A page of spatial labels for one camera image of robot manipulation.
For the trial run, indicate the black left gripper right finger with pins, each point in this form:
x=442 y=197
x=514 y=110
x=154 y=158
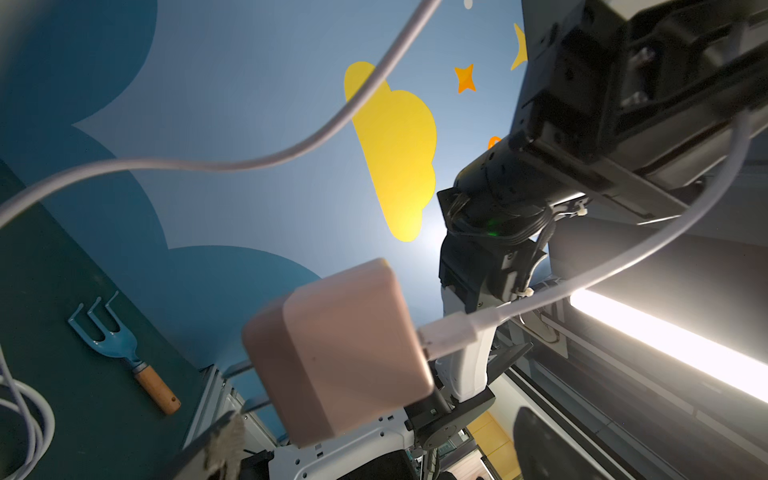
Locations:
x=543 y=455

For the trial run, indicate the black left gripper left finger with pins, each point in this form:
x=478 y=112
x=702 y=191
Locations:
x=215 y=454

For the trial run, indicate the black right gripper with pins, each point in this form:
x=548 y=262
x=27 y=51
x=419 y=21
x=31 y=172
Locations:
x=630 y=111

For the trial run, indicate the pink charger adapter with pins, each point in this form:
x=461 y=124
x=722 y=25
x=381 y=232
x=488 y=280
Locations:
x=338 y=353

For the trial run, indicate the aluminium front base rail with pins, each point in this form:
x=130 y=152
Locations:
x=220 y=397

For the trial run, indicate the orange handled garden fork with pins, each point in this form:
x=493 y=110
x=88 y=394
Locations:
x=122 y=344

